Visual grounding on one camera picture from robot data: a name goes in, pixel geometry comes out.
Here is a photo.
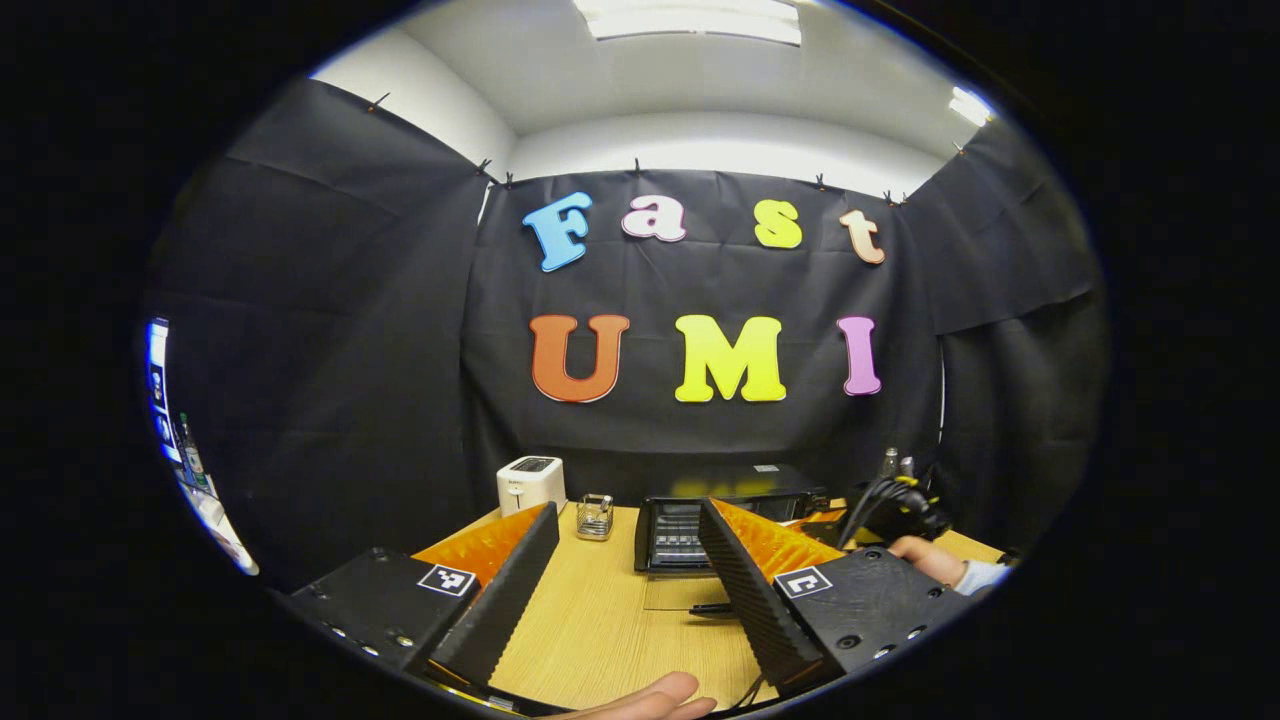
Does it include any dark glass bottle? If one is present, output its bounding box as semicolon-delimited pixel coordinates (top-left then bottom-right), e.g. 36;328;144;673
178;412;207;490

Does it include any white shelf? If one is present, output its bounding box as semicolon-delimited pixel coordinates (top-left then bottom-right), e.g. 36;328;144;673
195;485;261;577

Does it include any black backdrop cloth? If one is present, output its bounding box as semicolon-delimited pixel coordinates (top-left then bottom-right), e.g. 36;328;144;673
140;78;1111;591

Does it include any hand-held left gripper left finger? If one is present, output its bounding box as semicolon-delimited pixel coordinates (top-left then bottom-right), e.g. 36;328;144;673
283;502;560;691

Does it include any white toaster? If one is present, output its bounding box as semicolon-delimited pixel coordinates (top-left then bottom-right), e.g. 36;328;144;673
496;456;567;518

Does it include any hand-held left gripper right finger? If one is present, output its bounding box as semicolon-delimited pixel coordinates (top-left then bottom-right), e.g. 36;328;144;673
697;497;979;694

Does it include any small ceiling light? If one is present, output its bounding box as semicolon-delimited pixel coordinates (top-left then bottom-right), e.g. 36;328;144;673
949;87;997;127

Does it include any small glass cup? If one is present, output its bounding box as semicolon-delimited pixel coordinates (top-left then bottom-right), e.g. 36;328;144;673
576;493;615;542

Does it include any black electric oven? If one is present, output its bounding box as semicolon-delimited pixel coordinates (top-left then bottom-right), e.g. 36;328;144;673
634;463;833;614

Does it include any large ceiling light panel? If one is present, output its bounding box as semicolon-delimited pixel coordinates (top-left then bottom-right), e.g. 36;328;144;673
574;0;804;47

